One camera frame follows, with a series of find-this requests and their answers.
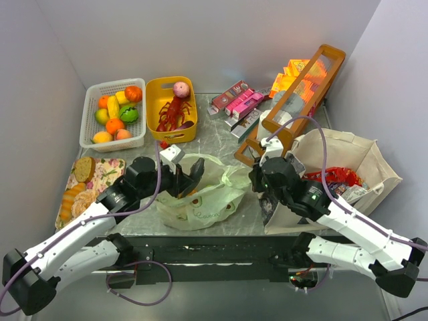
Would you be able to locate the large red snack bag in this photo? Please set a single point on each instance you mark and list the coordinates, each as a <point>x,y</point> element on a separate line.
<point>336,175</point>

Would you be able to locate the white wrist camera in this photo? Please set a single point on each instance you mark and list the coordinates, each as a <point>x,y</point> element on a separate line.
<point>272,148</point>
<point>171,157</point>

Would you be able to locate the wooden snack tray box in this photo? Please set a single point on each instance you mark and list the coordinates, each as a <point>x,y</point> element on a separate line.
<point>275,117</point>

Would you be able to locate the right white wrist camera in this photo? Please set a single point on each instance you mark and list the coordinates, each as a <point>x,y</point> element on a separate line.
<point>272,148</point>

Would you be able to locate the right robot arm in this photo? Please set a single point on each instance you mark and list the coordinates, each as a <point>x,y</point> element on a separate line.
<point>390,260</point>

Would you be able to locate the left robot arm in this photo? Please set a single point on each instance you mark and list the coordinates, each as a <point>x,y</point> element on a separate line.
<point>35,277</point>

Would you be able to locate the toy orange fruit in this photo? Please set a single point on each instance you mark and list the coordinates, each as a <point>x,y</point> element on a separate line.
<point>113,125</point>

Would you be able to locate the yellow toy corn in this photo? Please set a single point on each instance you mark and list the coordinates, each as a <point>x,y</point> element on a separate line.
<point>113,107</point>

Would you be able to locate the white plastic fruit basket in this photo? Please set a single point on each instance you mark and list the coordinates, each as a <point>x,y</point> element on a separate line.
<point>95,115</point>

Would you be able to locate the grey toy fish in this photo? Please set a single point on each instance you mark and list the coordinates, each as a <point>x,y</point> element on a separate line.
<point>197,170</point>

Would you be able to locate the yellow toy mango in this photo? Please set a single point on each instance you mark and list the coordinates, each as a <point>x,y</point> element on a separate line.
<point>102,137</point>

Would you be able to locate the orange cracker boxes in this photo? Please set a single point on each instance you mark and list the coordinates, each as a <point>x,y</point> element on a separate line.
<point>305,89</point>

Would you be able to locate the beige canvas tote bag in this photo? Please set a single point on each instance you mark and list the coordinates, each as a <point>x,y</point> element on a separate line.
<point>355,170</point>

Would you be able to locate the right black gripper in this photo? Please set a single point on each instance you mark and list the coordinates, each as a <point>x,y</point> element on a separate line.
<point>261,184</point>

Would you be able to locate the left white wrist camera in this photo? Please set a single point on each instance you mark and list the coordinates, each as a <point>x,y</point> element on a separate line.
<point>171,157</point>

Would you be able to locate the yellow plastic bin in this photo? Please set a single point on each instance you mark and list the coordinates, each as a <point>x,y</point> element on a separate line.
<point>163,88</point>

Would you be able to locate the toy bread slice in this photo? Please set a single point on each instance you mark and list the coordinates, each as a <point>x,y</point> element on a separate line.
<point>84,169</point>

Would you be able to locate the dark red box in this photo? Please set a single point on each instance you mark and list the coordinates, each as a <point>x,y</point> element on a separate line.
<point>221,101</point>

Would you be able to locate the pink toy onion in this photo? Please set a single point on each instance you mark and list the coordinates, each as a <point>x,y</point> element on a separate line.
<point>181,89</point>

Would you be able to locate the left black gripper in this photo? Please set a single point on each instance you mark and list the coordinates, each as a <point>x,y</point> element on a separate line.
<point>180,178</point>

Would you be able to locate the pink box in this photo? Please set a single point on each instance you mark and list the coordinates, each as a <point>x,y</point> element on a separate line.
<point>238,110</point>

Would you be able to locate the red toy lobster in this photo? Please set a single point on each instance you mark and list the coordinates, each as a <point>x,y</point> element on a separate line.
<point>174,112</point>

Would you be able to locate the white black box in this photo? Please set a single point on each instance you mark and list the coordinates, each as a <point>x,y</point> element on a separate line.
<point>239,129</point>

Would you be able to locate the light green plastic bag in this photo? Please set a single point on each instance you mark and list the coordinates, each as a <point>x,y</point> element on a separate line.
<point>216,197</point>

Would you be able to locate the toy peach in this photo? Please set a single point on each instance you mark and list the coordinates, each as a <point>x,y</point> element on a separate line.
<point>122,134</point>

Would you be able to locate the orange toy pumpkin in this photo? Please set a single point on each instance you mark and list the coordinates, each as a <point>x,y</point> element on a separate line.
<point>133,93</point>

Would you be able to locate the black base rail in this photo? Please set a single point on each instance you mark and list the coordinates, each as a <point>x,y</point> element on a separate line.
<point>215,258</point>

